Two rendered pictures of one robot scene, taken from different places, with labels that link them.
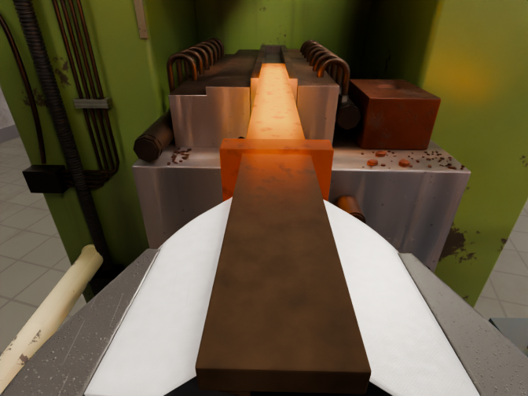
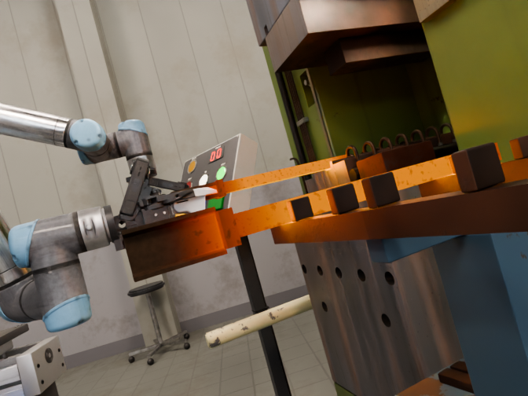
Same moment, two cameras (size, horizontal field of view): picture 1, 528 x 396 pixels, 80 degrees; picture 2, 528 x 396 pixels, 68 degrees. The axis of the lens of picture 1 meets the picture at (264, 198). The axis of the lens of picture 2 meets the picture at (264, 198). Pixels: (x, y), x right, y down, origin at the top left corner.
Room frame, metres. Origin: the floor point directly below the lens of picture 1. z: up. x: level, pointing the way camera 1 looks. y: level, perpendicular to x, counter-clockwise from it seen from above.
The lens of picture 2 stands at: (-0.09, -0.78, 0.93)
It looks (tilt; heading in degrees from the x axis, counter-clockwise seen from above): 2 degrees up; 68
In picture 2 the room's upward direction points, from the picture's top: 15 degrees counter-clockwise
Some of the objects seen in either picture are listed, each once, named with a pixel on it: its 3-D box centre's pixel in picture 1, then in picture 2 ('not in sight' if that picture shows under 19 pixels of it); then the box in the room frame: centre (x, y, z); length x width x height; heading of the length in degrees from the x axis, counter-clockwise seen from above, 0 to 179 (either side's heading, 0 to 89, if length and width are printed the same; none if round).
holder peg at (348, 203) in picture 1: (349, 213); not in sight; (0.30, -0.10, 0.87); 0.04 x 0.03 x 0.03; 179
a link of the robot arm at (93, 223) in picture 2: not in sight; (96, 227); (-0.12, 0.00, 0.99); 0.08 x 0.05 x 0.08; 89
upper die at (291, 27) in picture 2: not in sight; (357, 28); (0.59, 0.01, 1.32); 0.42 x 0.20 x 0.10; 179
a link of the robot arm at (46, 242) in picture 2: not in sight; (49, 241); (-0.19, 0.00, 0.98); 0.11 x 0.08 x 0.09; 179
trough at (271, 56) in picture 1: (273, 60); not in sight; (0.59, -0.01, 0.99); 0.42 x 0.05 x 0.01; 179
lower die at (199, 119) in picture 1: (258, 82); (397, 164); (0.59, 0.01, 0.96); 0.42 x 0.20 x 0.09; 179
